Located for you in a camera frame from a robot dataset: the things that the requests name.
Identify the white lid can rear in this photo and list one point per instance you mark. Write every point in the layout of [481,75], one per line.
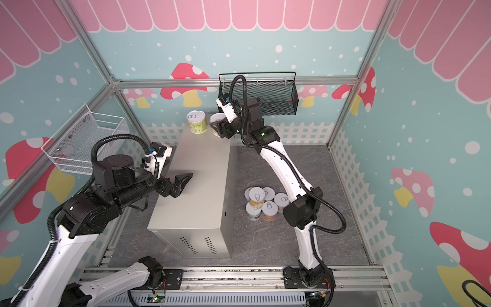
[269,194]

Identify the black mesh wall basket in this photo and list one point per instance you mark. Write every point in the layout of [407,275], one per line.
[276,91]

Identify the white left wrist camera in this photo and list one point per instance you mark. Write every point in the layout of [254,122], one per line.
[157,158]

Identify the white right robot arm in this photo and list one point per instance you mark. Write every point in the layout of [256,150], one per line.
[244,118]

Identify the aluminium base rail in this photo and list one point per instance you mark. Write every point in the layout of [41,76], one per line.
[263,286]

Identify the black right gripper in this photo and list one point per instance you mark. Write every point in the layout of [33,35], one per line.
[223,128]

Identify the grey label can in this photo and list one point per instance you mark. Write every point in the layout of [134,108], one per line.
[253,213]

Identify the white lid can left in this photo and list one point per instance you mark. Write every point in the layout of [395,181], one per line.
[246,193]

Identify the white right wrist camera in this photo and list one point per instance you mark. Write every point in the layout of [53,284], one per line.
[226,104]

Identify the brown label can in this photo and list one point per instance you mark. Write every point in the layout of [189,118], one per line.
[269,211]

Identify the yellow label can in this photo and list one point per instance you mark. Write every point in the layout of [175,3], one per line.
[256,197]

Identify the green label can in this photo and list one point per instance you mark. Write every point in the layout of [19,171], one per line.
[197,121]

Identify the pink white label can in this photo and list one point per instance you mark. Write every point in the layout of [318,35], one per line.
[282,201]

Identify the grey metal cabinet counter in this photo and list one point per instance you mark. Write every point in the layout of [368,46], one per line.
[199,223]

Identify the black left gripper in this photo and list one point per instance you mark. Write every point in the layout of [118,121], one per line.
[178,186]

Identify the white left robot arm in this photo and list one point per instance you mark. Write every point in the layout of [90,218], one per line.
[115,184]

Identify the white wire wall basket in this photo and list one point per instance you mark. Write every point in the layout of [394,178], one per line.
[69,149]

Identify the white lid can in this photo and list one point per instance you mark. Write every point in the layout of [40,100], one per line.
[269,194]
[246,193]

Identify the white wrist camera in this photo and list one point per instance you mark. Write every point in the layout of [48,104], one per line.
[226,104]
[157,158]

